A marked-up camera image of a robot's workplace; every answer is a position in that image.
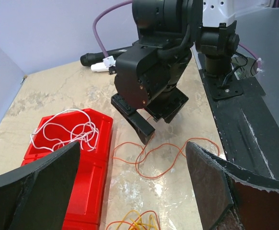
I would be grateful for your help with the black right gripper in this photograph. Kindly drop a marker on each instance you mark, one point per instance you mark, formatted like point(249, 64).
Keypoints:
point(165, 106)

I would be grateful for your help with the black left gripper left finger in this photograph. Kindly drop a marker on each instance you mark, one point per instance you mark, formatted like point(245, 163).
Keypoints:
point(36, 196)

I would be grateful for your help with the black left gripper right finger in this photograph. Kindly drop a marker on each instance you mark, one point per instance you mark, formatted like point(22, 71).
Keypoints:
point(230, 197)

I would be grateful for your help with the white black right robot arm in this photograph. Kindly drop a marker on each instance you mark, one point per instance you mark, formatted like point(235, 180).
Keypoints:
point(148, 72)

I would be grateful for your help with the red left plastic bin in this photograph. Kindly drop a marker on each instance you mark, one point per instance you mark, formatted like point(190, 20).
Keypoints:
point(74, 225)

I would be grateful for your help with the red plastic bin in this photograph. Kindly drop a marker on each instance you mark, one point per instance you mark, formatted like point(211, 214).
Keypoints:
point(86, 198)
point(92, 129)
point(74, 225)

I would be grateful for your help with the red middle plastic bin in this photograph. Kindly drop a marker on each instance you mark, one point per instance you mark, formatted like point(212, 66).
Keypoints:
point(86, 198)

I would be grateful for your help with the red right plastic bin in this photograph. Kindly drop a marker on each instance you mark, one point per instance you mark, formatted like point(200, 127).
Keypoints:
point(92, 129)

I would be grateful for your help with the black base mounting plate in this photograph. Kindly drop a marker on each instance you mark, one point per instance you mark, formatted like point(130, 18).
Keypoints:
point(248, 124)

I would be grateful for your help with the white microphone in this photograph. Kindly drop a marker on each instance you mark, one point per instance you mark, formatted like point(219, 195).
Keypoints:
point(99, 67)

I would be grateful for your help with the black microphone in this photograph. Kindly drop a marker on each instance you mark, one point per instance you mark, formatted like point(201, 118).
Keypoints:
point(89, 59)

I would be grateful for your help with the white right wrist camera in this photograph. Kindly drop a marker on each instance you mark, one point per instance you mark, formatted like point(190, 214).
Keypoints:
point(110, 63)

